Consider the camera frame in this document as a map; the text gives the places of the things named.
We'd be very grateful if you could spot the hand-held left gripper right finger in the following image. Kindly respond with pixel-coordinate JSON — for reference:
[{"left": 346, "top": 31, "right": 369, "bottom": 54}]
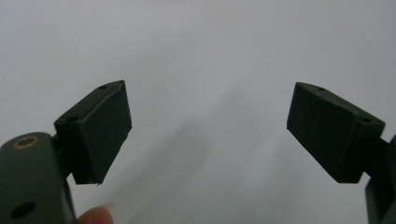
[{"left": 286, "top": 81, "right": 386, "bottom": 184}]

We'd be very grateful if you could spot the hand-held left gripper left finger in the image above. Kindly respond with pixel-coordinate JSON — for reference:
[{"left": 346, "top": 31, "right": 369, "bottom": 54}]
[{"left": 54, "top": 79, "right": 133, "bottom": 185}]

